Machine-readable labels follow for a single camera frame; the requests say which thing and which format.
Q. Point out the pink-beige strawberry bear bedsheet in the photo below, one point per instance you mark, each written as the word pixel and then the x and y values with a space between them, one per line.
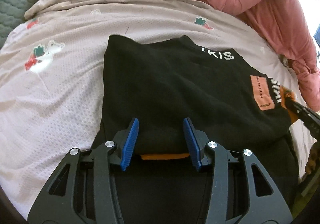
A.
pixel 52 85

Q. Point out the person's right hand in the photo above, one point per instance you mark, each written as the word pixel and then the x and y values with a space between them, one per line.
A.
pixel 313 158

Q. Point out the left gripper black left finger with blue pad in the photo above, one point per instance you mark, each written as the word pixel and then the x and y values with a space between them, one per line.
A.
pixel 82 189

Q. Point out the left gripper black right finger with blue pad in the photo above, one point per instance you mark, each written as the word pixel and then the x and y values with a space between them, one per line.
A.
pixel 261 209

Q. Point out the black shirt with orange patches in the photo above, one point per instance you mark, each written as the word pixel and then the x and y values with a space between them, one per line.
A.
pixel 235 105

